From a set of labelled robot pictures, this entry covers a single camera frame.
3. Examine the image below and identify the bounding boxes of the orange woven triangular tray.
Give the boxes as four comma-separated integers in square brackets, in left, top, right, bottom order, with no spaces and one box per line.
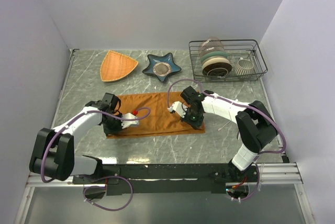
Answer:
[100,50,138,82]

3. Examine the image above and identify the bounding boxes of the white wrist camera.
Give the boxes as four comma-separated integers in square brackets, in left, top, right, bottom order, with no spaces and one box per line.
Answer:
[121,113,139,129]
[168,101,188,118]

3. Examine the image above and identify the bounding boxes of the blue star-shaped dish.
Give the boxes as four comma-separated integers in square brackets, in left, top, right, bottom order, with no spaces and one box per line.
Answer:
[142,52,182,83]

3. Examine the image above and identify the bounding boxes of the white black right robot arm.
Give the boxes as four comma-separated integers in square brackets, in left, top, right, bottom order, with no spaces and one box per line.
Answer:
[173,86,278,182]

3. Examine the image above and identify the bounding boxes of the striped ceramic mug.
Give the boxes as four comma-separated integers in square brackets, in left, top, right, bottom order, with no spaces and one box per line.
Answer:
[234,58,254,76]

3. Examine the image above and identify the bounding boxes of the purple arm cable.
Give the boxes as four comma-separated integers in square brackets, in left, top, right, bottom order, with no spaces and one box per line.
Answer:
[166,79,287,204]
[40,106,152,211]

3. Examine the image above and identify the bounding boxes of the stacked ceramic plates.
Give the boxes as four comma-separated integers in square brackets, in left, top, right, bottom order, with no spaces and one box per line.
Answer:
[200,51,232,77]

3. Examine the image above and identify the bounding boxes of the black wire dish rack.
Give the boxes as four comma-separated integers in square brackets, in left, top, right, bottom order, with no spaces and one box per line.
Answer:
[188,39,268,82]

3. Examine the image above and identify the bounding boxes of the orange cloth napkin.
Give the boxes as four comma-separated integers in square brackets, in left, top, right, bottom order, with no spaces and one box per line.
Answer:
[107,92,205,139]

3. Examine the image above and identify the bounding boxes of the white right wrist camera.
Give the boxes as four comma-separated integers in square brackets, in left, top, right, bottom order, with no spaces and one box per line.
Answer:
[168,101,188,118]

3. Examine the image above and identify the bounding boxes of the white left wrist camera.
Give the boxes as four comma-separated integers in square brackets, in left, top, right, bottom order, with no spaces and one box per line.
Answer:
[121,113,139,129]

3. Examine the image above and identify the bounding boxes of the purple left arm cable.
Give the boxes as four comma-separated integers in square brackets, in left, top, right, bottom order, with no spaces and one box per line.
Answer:
[40,106,152,211]

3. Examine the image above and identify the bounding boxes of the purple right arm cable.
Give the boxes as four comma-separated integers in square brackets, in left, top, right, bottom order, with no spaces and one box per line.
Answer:
[166,79,287,204]

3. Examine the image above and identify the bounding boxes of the clear glass jar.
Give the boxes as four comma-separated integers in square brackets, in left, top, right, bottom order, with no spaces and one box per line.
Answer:
[198,37,225,57]

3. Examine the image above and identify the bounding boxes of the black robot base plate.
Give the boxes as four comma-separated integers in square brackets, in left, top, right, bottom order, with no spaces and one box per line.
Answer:
[72,163,258,196]

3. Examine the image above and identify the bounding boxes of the aluminium frame rail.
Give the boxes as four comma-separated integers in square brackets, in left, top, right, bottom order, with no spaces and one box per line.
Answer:
[26,163,303,188]

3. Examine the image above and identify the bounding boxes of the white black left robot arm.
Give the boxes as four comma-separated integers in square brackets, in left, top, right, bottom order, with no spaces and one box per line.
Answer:
[29,93,122,183]

